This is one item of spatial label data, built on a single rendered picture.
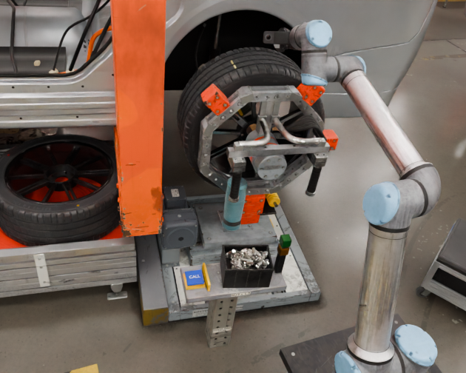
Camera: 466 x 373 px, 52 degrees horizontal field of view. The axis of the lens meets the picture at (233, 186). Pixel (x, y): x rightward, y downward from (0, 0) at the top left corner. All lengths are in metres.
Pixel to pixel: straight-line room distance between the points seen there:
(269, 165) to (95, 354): 1.17
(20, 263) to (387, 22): 2.02
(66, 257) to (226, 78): 1.07
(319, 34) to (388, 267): 0.80
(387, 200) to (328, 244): 1.59
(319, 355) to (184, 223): 0.86
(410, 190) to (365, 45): 1.20
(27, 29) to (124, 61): 1.45
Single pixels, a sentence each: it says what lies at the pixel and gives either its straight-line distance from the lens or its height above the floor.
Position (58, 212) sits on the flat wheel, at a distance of 2.25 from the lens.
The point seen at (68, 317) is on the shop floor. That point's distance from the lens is 2.49.
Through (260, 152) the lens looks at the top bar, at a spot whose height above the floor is 0.97.
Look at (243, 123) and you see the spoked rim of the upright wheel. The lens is 2.11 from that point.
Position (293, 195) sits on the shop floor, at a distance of 3.21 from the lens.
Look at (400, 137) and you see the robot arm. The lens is 1.59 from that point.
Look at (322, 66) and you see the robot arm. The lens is 1.71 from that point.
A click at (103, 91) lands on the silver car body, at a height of 0.92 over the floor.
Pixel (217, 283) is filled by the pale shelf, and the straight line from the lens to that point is 2.01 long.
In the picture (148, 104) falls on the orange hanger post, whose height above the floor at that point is 1.16.
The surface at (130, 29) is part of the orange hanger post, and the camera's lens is 1.57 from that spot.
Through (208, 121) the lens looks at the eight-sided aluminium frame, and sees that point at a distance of 1.95.
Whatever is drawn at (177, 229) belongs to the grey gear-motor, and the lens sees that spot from 2.31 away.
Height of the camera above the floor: 2.01
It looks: 39 degrees down
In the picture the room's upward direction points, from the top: 8 degrees clockwise
